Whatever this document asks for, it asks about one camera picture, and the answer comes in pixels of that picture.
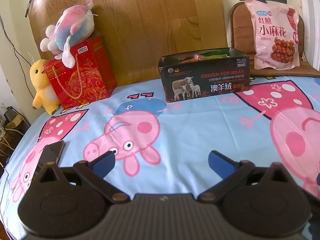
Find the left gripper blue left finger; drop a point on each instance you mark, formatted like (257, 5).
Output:
(103, 165)

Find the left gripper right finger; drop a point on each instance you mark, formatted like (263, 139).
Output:
(221, 164)

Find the orange snack packet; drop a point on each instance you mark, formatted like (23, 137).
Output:
(195, 58)

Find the green snack packet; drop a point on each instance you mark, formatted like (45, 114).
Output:
(214, 54)

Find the smartphone on bed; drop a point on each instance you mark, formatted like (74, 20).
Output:
(50, 153)

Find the cartoon pig bed sheet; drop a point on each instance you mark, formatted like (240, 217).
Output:
(164, 147)

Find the yellow duck plush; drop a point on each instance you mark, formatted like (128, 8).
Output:
(45, 95)

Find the red gift bag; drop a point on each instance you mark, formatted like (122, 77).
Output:
(91, 79)

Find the clutter beside bed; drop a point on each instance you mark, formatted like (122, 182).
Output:
(13, 127)

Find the black sheep printed box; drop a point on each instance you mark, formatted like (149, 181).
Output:
(203, 78)

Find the brown chair cushion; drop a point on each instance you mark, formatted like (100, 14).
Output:
(242, 38)

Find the pastel unicorn plush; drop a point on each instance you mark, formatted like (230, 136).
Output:
(75, 25)

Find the pink twisted dough snack bag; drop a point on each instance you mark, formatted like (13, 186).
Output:
(276, 38)

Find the wood pattern board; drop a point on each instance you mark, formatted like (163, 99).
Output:
(137, 33)

